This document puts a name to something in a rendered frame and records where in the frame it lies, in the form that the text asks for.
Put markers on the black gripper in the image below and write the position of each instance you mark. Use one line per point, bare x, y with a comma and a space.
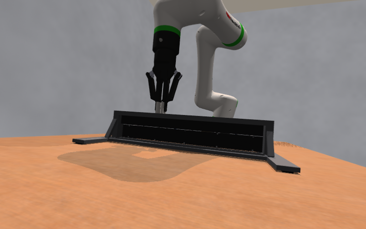
164, 68

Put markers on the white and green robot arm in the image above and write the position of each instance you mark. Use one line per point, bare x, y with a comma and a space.
220, 29

